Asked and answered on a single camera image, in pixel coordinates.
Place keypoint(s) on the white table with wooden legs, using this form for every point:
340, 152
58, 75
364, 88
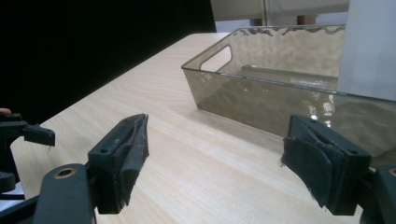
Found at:
243, 9

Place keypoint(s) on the clear smoky plastic basket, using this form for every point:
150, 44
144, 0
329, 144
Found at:
249, 99

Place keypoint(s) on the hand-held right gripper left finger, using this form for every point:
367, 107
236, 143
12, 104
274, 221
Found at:
113, 165

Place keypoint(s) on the white plastic bottle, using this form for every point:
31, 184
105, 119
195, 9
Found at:
370, 46

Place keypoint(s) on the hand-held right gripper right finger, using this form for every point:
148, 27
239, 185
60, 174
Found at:
330, 168

